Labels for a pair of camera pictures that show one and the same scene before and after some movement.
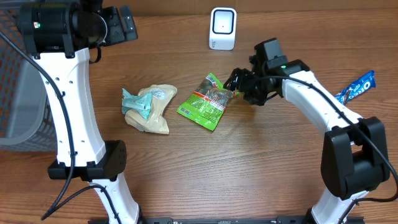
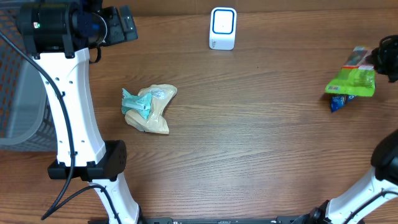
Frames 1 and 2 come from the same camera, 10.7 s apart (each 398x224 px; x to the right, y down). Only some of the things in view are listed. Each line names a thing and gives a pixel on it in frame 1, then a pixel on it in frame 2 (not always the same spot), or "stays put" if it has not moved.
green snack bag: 206,105 to 357,76
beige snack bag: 161,95 stays put
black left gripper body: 115,31 stays put
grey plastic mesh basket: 27,122 stays put
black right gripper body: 257,89 to 387,53
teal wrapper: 140,102 stays put
